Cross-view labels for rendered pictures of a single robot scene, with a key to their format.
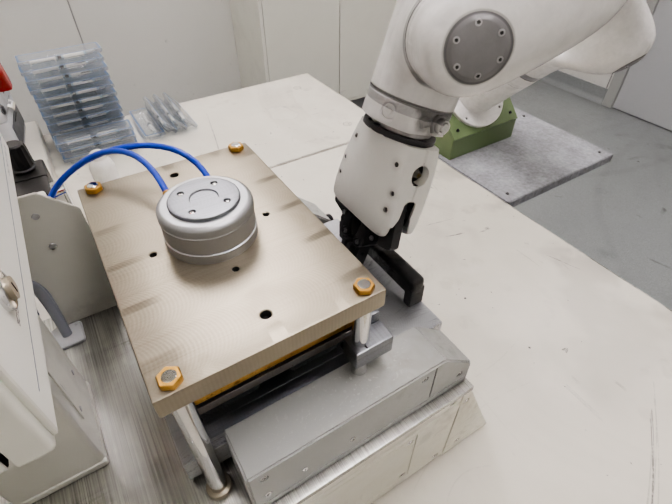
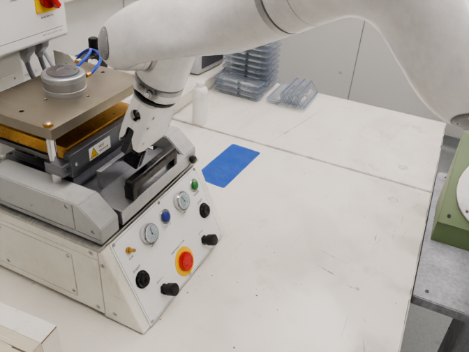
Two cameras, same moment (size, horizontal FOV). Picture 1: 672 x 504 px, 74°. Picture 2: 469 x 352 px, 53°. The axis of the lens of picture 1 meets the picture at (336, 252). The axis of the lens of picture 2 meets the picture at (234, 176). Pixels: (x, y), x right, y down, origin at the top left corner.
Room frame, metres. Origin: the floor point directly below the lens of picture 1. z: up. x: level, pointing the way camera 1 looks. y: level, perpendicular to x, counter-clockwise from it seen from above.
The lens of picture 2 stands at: (0.10, -0.76, 1.49)
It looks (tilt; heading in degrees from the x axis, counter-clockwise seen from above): 33 degrees down; 55
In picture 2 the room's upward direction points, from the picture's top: 4 degrees clockwise
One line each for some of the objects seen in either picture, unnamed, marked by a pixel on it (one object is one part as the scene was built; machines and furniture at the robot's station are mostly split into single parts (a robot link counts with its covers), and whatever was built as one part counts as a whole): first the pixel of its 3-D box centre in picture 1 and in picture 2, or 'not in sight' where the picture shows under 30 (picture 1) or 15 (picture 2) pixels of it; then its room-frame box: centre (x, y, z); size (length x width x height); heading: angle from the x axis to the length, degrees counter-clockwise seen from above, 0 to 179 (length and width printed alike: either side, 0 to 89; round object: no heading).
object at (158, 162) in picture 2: (378, 254); (152, 171); (0.40, -0.05, 0.99); 0.15 x 0.02 x 0.04; 32
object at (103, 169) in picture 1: (108, 181); (199, 102); (0.81, 0.49, 0.82); 0.05 x 0.05 x 0.14
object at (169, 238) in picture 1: (177, 254); (61, 94); (0.30, 0.15, 1.08); 0.31 x 0.24 x 0.13; 32
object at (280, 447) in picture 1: (360, 401); (51, 200); (0.22, -0.02, 0.96); 0.25 x 0.05 x 0.07; 122
